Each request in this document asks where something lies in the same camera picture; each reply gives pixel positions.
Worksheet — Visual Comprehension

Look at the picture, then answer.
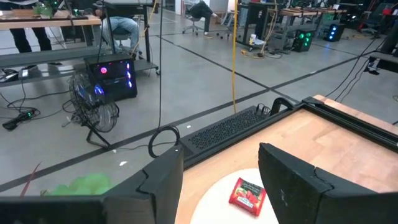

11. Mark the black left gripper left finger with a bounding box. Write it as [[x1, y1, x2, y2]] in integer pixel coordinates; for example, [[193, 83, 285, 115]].
[[104, 144, 185, 224]]

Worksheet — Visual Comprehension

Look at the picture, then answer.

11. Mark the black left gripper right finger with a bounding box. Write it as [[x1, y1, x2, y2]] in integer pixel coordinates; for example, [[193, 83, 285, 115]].
[[258, 142, 334, 224]]

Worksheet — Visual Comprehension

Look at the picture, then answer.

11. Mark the red strawberry tea packet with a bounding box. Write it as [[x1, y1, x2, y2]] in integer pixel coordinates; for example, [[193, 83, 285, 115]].
[[228, 177, 268, 218]]

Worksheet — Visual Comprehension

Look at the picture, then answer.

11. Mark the white round plate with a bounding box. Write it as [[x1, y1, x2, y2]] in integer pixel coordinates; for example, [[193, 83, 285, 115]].
[[189, 167, 281, 224]]

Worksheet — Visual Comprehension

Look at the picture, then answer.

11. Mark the black perforated computer case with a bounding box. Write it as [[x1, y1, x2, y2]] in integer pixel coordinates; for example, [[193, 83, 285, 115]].
[[179, 105, 272, 163]]

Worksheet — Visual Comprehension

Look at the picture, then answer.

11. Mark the black floor fan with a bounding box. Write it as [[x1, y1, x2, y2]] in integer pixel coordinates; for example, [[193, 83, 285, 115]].
[[68, 68, 121, 150]]

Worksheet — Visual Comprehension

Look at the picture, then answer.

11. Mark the black computer with coloured lights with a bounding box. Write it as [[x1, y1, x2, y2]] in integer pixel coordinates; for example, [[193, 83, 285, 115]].
[[83, 52, 139, 103]]

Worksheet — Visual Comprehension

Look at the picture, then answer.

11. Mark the computer with green lights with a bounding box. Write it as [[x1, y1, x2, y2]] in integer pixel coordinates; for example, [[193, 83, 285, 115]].
[[291, 29, 316, 54]]

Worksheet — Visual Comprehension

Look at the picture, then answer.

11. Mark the computer with blue lights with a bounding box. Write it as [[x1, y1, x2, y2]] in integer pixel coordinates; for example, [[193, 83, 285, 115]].
[[324, 22, 347, 44]]

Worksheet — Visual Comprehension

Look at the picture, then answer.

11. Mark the black floor power strip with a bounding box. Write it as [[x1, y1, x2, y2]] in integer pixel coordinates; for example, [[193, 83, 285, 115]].
[[1, 108, 38, 132]]

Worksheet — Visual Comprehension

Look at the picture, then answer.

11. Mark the black metal stand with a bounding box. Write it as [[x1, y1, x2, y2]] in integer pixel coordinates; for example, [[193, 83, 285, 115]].
[[366, 20, 398, 76]]

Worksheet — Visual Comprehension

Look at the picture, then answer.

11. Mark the person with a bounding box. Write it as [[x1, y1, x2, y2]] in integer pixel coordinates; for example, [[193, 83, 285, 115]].
[[95, 7, 142, 52], [182, 0, 220, 40], [8, 27, 53, 55]]

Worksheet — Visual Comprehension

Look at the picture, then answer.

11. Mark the wooden top workbench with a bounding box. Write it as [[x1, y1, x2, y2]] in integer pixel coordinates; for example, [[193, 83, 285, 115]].
[[0, 8, 160, 89]]

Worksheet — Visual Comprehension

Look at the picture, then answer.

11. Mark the black coiled hanging cable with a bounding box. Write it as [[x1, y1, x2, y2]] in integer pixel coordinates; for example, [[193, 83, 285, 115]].
[[147, 0, 182, 160]]

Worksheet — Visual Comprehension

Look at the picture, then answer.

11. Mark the yellow hanging cable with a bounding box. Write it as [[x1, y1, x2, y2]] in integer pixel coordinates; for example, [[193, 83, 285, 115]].
[[230, 0, 240, 114]]

